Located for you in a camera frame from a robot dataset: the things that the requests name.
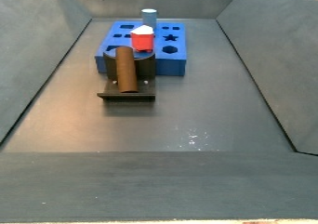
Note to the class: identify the brown cylinder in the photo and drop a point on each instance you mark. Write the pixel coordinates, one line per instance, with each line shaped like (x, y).
(126, 74)

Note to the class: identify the black curved holder stand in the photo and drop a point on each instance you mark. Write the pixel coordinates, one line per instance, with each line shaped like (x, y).
(144, 70)

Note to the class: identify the red house-shaped peg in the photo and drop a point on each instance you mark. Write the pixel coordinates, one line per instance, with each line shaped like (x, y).
(142, 37)

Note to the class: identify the light blue cylinder peg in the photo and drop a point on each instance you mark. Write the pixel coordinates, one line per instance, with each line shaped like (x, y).
(148, 16)

